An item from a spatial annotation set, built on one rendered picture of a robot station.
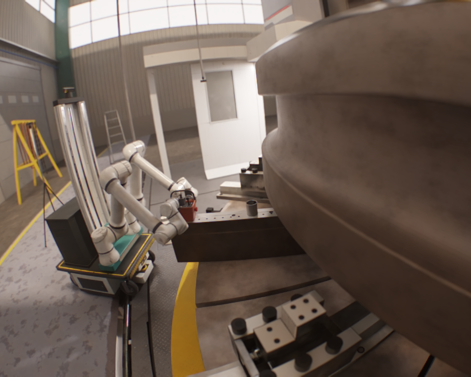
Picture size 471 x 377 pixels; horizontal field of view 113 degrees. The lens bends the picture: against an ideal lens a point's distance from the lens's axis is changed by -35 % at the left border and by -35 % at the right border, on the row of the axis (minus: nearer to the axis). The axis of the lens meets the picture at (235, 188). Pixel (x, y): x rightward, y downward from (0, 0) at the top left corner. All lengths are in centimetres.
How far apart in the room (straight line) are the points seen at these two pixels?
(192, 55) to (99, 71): 1145
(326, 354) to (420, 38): 99
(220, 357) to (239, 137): 415
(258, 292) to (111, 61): 1488
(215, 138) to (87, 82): 1203
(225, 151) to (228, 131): 41
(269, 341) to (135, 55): 1513
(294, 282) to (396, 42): 152
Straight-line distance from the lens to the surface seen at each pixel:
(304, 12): 427
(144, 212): 146
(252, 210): 172
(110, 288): 228
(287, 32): 386
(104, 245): 202
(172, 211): 146
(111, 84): 1526
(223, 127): 472
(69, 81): 1577
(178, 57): 449
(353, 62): 68
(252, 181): 267
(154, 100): 460
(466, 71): 55
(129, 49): 1546
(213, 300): 165
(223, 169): 482
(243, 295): 165
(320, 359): 97
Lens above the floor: 153
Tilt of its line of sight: 22 degrees down
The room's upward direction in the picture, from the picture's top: 7 degrees counter-clockwise
